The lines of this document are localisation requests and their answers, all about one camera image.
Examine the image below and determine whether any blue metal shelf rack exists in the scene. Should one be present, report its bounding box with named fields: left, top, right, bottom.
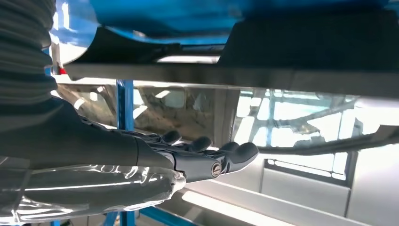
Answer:
left=43, top=0, right=399, bottom=226

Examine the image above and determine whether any white car with red stripe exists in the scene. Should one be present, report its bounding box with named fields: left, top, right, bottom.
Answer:
left=49, top=61, right=399, bottom=226

